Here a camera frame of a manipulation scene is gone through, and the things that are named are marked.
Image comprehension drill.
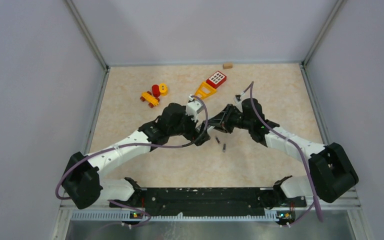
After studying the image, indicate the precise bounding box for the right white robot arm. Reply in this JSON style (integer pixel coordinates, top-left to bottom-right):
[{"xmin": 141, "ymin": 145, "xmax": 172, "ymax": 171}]
[{"xmin": 208, "ymin": 98, "xmax": 359, "ymax": 206}]

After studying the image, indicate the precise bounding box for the orange toy piece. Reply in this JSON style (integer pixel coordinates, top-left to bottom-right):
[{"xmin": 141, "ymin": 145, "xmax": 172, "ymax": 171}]
[{"xmin": 140, "ymin": 91, "xmax": 160, "ymax": 108}]

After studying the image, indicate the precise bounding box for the yellow triangle toy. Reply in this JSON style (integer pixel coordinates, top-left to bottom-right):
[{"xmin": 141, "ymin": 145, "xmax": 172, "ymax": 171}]
[{"xmin": 194, "ymin": 81, "xmax": 217, "ymax": 100}]

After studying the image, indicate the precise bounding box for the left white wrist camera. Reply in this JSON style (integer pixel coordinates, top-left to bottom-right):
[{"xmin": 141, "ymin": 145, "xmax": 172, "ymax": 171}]
[{"xmin": 185, "ymin": 95, "xmax": 204, "ymax": 123}]

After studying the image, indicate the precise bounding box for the red cylinder toy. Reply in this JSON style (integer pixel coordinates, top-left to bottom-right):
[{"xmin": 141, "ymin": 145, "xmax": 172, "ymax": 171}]
[{"xmin": 151, "ymin": 84, "xmax": 161, "ymax": 98}]

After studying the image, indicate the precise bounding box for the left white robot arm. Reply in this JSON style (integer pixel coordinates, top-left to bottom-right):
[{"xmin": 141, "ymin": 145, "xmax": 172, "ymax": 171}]
[{"xmin": 55, "ymin": 98, "xmax": 209, "ymax": 210}]

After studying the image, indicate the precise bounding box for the yellow ring toy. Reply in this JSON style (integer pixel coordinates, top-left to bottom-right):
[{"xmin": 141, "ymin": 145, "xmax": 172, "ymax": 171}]
[{"xmin": 158, "ymin": 83, "xmax": 169, "ymax": 96}]

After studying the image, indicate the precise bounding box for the red toy block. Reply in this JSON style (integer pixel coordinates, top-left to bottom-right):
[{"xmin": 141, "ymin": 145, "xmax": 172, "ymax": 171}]
[{"xmin": 205, "ymin": 71, "xmax": 227, "ymax": 89}]

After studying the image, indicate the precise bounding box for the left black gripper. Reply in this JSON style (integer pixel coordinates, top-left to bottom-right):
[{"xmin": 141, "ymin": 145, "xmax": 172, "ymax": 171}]
[{"xmin": 168, "ymin": 108, "xmax": 210, "ymax": 146}]

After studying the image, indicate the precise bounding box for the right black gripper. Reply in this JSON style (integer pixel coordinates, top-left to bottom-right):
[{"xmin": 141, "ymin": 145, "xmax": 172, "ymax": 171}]
[{"xmin": 207, "ymin": 104, "xmax": 253, "ymax": 134}]

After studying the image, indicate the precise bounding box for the small wooden block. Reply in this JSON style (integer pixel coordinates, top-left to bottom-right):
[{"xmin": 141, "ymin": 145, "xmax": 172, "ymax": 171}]
[{"xmin": 222, "ymin": 62, "xmax": 233, "ymax": 70}]

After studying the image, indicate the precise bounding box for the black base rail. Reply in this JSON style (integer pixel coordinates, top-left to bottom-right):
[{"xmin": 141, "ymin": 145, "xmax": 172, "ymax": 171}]
[{"xmin": 109, "ymin": 187, "xmax": 307, "ymax": 224}]

